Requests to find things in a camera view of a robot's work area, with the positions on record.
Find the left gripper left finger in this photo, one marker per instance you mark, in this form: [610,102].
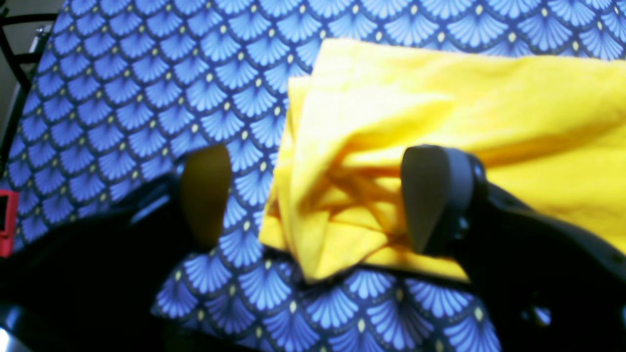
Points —
[89,285]

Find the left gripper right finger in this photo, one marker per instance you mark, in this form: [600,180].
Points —
[547,285]

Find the yellow T-shirt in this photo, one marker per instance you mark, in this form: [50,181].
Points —
[548,129]

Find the red black table clamp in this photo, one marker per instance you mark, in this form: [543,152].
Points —
[9,210]

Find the blue fan-pattern tablecloth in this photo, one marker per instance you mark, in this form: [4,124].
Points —
[125,87]

